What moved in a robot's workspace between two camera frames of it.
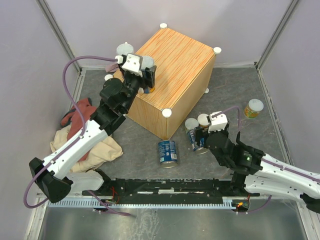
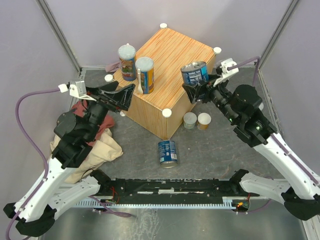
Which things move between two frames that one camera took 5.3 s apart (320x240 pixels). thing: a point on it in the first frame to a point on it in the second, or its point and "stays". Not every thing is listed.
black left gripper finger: (150, 73) to (122, 98)
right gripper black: (200, 132) to (194, 93)
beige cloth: (106, 150) stays
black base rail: (177, 190) stays
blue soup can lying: (167, 154) stays
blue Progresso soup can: (191, 135) to (194, 72)
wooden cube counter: (183, 70) stays
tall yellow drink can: (147, 61) stays
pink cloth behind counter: (111, 68) stays
